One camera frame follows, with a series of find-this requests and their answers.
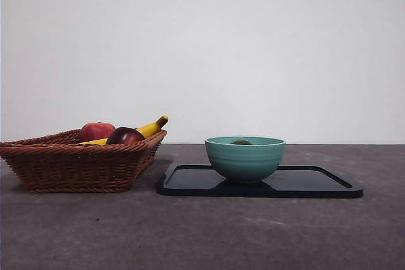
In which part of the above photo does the brown wicker basket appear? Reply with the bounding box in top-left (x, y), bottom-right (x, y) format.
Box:
top-left (0, 128), bottom-right (168, 193)

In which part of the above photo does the red apple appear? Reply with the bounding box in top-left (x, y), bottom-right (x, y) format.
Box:
top-left (79, 121), bottom-right (116, 141)

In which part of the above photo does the yellow banana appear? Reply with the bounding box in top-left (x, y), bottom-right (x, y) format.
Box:
top-left (78, 114), bottom-right (169, 145)

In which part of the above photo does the teal bowl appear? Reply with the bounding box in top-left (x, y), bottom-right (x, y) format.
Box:
top-left (204, 136), bottom-right (287, 184)

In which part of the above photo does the dark red plum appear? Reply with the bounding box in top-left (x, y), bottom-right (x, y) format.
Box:
top-left (106, 126), bottom-right (147, 145)

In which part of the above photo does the dark green tray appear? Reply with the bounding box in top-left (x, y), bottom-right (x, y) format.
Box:
top-left (156, 164), bottom-right (364, 199)

